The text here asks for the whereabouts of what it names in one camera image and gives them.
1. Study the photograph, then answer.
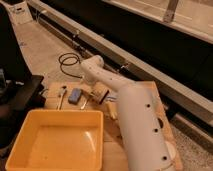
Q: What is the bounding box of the wooden board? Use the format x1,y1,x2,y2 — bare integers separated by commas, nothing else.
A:
45,81,183,171

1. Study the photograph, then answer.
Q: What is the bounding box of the black coiled cable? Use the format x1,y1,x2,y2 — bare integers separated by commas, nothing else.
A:
58,52,84,79

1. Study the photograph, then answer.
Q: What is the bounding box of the blue cloth piece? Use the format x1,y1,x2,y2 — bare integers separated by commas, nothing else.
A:
107,96,117,101

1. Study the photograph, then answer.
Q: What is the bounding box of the white plastic cup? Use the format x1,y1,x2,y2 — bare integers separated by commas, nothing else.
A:
166,141,176,160

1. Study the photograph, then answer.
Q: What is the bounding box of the brown wooden brush block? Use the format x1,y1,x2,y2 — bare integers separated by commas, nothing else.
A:
93,90,109,104

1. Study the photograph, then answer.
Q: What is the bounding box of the black side table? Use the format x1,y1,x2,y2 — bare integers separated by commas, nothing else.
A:
0,75,46,149

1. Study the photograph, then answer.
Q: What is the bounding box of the blue sponge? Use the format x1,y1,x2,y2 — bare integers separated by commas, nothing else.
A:
68,88,82,104

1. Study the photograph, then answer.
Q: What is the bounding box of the yellow plastic bin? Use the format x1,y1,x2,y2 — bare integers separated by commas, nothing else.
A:
5,110,103,171

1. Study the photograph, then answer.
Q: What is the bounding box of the white floor box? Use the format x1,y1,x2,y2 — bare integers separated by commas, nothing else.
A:
8,1,33,25

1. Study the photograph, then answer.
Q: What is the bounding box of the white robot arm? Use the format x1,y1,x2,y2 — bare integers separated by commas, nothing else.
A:
81,55,175,171

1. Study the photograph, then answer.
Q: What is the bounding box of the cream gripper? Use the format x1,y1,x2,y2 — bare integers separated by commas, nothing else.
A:
90,83,109,99

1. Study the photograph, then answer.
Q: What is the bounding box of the metal fork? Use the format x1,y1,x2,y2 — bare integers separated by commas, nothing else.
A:
80,97,90,110

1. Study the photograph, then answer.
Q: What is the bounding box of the yellow corn piece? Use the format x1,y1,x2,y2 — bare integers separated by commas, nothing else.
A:
107,102,117,120

